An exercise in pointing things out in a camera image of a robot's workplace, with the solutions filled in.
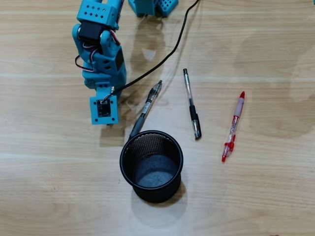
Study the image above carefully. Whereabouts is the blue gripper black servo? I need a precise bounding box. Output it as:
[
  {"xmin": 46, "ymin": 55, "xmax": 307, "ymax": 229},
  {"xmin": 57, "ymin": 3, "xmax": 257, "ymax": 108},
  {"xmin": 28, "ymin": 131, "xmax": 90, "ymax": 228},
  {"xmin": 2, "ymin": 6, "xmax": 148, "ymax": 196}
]
[{"xmin": 83, "ymin": 70, "xmax": 127, "ymax": 96}]

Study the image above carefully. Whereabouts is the clear pen grey grip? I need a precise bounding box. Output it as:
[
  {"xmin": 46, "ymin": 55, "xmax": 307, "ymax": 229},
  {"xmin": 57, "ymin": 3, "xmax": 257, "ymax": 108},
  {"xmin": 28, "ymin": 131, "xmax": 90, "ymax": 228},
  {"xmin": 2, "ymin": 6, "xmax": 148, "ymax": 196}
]
[{"xmin": 128, "ymin": 80, "xmax": 163, "ymax": 141}]

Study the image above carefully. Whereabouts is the slim clear pen black cap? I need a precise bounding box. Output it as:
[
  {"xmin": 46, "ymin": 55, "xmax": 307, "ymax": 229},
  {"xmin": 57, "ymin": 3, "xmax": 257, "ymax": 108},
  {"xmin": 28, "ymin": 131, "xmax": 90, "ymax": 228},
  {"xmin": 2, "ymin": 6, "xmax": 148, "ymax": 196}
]
[{"xmin": 182, "ymin": 68, "xmax": 202, "ymax": 141}]

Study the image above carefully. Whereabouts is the red clear pen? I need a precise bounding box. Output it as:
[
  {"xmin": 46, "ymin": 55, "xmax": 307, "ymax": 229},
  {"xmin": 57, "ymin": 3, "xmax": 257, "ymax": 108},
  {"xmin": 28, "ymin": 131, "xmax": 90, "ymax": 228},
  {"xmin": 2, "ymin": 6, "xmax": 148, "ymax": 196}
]
[{"xmin": 221, "ymin": 90, "xmax": 246, "ymax": 163}]

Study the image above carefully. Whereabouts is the black mesh pen holder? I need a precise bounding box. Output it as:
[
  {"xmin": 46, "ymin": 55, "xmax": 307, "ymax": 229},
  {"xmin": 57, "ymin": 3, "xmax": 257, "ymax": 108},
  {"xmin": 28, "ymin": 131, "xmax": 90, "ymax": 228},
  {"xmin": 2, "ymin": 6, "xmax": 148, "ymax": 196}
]
[{"xmin": 119, "ymin": 130, "xmax": 184, "ymax": 204}]

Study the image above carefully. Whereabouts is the red white servo wire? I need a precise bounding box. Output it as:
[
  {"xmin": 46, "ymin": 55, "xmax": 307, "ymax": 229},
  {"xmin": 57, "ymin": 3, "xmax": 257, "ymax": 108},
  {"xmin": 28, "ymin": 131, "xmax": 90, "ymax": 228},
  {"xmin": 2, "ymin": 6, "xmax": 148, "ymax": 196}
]
[{"xmin": 74, "ymin": 7, "xmax": 123, "ymax": 73}]

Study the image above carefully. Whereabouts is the blue wrist camera module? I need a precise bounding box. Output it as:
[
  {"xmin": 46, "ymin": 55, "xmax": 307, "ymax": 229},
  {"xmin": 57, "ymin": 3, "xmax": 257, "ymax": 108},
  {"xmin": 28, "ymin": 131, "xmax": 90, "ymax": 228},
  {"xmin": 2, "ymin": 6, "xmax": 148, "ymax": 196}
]
[{"xmin": 90, "ymin": 94, "xmax": 121, "ymax": 126}]

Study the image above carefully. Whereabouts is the black camera cable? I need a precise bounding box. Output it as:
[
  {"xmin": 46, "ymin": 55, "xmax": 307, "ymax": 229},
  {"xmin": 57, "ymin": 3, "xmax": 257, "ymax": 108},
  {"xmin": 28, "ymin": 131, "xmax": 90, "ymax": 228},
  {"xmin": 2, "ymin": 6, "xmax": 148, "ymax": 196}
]
[{"xmin": 103, "ymin": 0, "xmax": 201, "ymax": 103}]

